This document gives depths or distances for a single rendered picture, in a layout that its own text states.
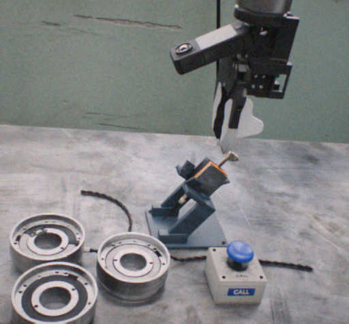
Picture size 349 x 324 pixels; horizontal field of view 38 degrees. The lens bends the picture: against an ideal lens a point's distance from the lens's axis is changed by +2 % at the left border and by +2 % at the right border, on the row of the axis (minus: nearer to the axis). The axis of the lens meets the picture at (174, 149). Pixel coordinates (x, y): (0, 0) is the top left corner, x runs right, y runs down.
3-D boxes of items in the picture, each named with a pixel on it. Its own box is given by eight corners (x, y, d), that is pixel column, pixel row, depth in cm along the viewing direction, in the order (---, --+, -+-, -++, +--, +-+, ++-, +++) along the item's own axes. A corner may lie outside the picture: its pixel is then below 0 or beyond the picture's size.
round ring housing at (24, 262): (-1, 279, 70) (-1, 256, 68) (20, 230, 79) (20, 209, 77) (77, 284, 71) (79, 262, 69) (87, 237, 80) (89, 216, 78)
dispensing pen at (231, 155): (151, 209, 84) (221, 140, 80) (169, 220, 86) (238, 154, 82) (153, 217, 82) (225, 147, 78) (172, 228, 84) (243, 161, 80)
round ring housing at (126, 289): (114, 314, 67) (117, 291, 66) (83, 263, 75) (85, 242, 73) (179, 290, 73) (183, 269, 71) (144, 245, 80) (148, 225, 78)
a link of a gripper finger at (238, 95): (241, 131, 71) (251, 70, 68) (231, 131, 71) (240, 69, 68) (231, 122, 75) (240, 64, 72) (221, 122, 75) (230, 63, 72)
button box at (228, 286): (214, 305, 72) (221, 279, 69) (203, 269, 78) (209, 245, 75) (268, 304, 73) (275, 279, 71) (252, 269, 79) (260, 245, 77)
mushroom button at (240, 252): (225, 284, 72) (232, 256, 70) (218, 264, 75) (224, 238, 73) (251, 284, 73) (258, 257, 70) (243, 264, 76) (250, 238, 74)
